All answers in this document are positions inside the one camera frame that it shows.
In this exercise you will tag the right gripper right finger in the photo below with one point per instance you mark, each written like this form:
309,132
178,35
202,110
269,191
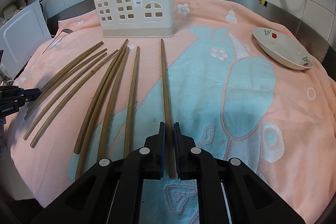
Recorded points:
228,191

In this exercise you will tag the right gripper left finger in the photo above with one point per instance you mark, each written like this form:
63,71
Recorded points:
111,191

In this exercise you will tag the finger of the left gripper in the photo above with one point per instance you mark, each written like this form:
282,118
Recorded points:
30,95

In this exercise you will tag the white microwave oven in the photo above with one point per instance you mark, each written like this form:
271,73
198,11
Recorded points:
21,36

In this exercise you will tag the pink and blue towel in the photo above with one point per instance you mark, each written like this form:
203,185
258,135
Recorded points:
225,92

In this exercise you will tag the metal ladle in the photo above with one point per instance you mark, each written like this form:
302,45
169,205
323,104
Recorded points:
58,37

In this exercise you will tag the cream plastic utensil holder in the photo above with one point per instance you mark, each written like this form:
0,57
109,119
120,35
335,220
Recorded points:
136,18

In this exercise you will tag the white floral ceramic plate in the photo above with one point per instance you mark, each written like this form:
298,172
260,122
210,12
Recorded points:
283,49

